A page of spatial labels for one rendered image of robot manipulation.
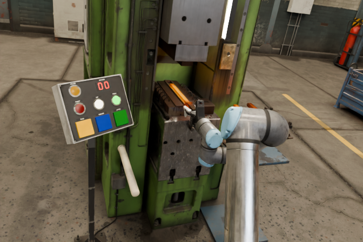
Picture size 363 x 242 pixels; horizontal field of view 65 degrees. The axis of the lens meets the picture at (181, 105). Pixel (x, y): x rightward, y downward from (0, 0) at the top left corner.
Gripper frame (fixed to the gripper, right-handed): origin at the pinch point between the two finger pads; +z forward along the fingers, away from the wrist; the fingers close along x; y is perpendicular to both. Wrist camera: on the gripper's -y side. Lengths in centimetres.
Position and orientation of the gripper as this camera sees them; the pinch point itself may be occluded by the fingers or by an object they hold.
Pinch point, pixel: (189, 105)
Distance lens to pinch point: 175.2
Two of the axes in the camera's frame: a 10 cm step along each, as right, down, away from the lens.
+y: -1.3, 9.0, 4.1
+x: 9.3, -0.3, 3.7
